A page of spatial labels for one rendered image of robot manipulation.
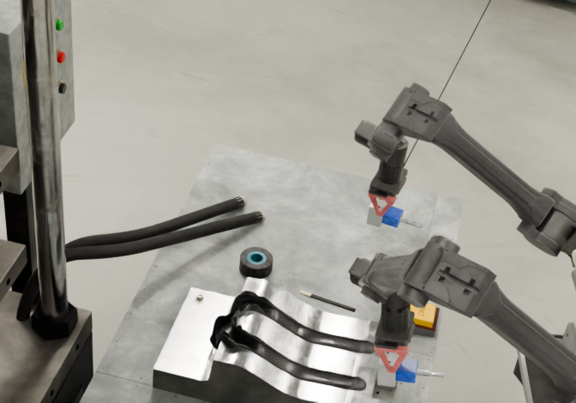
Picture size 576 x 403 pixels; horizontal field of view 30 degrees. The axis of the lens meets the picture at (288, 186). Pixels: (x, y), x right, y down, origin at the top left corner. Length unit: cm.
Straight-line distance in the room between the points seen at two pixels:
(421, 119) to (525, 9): 372
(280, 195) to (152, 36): 230
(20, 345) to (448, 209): 116
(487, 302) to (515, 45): 378
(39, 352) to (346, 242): 81
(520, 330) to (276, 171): 135
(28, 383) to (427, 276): 104
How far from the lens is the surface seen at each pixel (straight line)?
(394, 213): 260
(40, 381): 238
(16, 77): 222
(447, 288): 162
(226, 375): 224
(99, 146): 431
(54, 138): 212
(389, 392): 230
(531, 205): 212
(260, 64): 486
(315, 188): 287
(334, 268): 264
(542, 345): 173
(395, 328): 213
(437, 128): 198
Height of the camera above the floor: 257
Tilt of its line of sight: 38 degrees down
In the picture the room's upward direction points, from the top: 7 degrees clockwise
